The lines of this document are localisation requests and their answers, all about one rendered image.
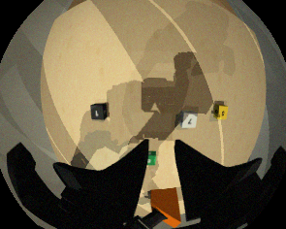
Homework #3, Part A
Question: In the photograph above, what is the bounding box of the green block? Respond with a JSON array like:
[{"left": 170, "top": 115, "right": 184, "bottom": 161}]
[{"left": 147, "top": 150, "right": 157, "bottom": 165}]

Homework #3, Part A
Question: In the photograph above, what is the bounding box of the white block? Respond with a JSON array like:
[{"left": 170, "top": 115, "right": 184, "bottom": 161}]
[{"left": 180, "top": 110, "right": 197, "bottom": 129}]

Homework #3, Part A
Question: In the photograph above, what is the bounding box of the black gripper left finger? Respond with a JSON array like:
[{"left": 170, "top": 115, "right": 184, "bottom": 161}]
[{"left": 52, "top": 139, "right": 149, "bottom": 224}]

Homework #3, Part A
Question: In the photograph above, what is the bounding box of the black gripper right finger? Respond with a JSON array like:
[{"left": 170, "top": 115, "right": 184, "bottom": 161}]
[{"left": 174, "top": 139, "right": 263, "bottom": 221}]

